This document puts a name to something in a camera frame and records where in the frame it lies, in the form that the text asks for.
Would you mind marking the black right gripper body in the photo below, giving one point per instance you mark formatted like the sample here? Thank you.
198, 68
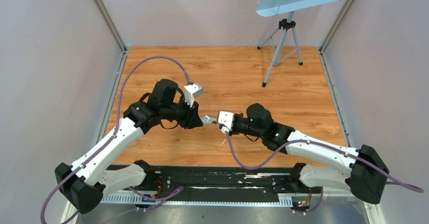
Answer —
232, 124

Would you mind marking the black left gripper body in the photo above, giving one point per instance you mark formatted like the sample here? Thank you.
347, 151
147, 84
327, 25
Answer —
191, 116

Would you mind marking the grey white stapler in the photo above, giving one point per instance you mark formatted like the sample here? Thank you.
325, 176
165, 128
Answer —
207, 119

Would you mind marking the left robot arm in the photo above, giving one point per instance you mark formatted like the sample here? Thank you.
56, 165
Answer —
86, 181

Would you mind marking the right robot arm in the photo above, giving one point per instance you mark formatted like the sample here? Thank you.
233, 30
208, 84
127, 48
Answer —
361, 171

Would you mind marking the silver tripod stand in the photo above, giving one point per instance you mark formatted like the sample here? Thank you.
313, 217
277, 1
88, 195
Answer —
285, 25

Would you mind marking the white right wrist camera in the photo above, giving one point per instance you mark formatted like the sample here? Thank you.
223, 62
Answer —
225, 121

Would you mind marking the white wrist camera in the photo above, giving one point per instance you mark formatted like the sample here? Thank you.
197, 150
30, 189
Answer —
191, 92
225, 121

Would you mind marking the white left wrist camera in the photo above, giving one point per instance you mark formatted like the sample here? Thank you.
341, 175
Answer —
191, 92

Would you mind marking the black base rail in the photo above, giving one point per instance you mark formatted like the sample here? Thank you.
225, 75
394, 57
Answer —
221, 186

